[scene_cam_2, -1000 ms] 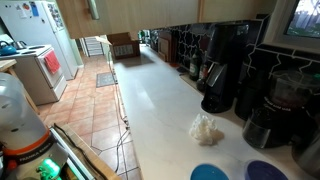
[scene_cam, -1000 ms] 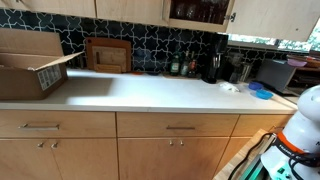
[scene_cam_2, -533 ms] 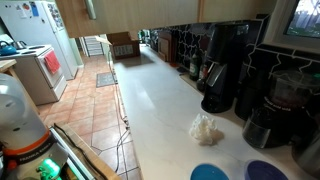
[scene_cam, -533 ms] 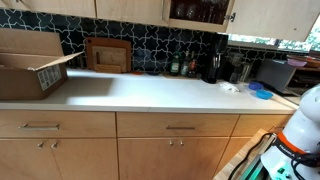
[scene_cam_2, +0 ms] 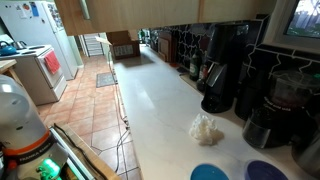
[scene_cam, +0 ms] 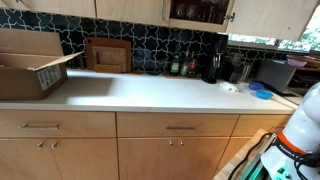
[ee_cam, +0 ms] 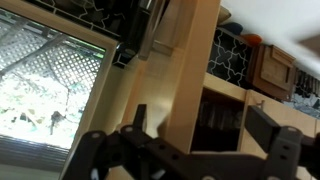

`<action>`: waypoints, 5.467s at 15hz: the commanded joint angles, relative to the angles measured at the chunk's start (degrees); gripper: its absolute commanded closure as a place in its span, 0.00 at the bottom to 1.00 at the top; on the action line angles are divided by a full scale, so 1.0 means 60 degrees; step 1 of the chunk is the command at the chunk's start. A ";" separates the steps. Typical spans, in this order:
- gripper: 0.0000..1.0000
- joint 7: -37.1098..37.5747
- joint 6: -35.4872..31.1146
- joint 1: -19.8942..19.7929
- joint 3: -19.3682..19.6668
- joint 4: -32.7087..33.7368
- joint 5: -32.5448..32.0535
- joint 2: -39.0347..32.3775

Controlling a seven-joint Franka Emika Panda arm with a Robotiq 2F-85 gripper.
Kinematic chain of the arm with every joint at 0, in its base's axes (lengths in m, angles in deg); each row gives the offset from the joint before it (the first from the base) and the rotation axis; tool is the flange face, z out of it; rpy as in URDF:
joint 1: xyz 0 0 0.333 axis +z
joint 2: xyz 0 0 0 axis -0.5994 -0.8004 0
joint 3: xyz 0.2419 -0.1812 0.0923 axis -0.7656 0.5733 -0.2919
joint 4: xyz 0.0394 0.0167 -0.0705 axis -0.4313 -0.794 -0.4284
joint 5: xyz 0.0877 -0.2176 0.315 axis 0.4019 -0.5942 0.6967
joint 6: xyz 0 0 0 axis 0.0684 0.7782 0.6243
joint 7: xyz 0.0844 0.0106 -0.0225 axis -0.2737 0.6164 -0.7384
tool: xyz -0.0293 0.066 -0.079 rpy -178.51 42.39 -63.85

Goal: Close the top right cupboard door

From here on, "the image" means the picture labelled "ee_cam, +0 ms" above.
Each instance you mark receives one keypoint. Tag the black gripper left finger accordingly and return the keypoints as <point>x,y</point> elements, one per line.
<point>140,118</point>

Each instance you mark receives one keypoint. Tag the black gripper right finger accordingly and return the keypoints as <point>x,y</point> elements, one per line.
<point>263,128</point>

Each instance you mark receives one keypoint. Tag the light wood cupboard door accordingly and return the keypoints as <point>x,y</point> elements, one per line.
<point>286,116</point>
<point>191,66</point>

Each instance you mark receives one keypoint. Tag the glassware in cupboard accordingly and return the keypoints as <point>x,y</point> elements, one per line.
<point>218,115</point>

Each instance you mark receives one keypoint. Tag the wooden cutting board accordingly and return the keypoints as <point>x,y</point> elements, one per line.
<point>271,71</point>

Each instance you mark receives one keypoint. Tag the small orange item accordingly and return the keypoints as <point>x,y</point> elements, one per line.
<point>251,39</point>

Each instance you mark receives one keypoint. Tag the small blue item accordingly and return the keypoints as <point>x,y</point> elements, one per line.
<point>232,28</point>

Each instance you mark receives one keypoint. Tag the light wood wall cupboard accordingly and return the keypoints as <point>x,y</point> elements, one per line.
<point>150,90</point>

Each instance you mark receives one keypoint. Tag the window with light frame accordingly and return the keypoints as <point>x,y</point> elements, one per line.
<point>40,100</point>

